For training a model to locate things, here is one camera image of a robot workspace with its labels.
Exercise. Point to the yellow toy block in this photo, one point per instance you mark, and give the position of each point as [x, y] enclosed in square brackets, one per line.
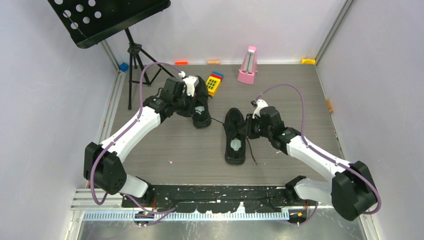
[212, 84]

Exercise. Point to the orange block at wall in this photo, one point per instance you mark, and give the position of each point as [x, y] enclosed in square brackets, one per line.
[181, 63]

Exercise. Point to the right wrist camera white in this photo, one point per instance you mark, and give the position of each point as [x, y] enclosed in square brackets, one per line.
[259, 105]

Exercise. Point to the black music stand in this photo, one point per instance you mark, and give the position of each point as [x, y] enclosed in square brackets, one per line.
[90, 22]

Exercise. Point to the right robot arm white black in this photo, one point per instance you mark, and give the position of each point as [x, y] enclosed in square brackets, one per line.
[348, 187]

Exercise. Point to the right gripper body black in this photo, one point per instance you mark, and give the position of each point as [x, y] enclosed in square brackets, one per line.
[255, 128]

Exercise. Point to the tan wooden block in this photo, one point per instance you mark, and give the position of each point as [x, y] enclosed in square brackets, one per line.
[213, 62]

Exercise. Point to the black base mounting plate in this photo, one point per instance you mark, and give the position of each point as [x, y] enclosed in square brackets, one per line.
[218, 199]

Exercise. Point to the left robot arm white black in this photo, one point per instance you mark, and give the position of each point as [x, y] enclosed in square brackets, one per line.
[103, 162]

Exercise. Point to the pink metronome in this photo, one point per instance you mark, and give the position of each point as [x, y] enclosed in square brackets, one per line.
[248, 70]

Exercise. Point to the brown block right edge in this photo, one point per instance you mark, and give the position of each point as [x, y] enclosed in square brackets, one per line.
[329, 106]

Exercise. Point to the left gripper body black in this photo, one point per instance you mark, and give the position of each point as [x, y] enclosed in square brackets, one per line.
[184, 104]

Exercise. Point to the black shoelace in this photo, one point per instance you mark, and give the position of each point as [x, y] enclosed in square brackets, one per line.
[250, 149]

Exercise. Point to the black shoe tied left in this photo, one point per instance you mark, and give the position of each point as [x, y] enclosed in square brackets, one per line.
[201, 117]

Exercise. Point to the yellow block in corner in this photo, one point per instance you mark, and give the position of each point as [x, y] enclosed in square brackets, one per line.
[308, 61]

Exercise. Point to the blue block in corner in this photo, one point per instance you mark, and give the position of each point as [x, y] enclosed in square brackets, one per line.
[123, 67]

